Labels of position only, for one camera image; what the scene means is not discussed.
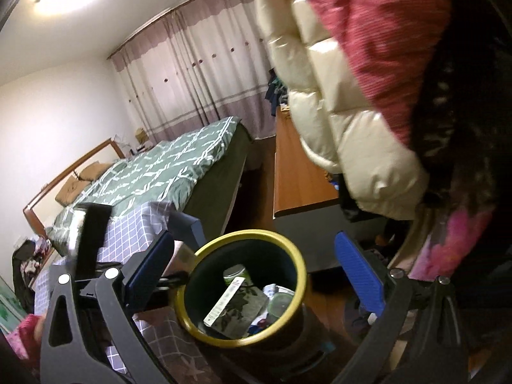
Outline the clear bottle green cap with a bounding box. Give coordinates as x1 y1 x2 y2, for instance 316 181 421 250
267 292 293 323

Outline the green label bottle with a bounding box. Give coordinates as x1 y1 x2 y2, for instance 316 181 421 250
223 264 252 286

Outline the dark patterned box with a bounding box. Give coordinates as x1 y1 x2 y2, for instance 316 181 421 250
203 277 268 340

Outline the yellow rimmed trash bin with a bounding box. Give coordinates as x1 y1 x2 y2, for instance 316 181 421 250
175 230 307 350

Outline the pink floral fabric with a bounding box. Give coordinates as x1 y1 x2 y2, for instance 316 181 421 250
389 206 493 282

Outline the blue checkered tablecloth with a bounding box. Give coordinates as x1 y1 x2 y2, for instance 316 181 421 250
40 203 220 383

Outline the green plaid duvet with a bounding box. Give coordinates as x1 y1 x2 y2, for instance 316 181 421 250
45 116 240 248

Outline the dark clothes pile on cabinet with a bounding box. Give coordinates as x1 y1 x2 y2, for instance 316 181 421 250
11 237 50 314

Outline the left brown pillow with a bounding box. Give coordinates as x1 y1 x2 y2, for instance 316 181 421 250
55 176 91 207

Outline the brown pillow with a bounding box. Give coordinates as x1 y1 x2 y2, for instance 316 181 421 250
78 161 113 182
55 176 91 207

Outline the right brown pillow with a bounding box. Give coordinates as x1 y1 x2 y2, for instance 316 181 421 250
78 161 113 182

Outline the wooden bed headboard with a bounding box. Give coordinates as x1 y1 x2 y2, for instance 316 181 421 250
21 138 127 237

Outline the wooden desk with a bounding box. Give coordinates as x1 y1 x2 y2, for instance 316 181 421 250
273 110 339 219

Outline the sliding wardrobe door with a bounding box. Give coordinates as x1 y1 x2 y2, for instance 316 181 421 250
0 277 27 335

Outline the tissue box on far nightstand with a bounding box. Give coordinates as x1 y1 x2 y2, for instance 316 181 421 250
134 127 149 145

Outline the cream puffer jacket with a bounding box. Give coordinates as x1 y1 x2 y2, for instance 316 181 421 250
254 0 427 220

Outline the clothes pile on desk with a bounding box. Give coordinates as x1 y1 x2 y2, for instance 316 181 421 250
265 68 288 117

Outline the pink striped curtain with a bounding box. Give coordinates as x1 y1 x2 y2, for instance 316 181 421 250
110 0 275 142

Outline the red knit garment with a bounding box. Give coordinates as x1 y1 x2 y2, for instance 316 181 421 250
308 0 451 145

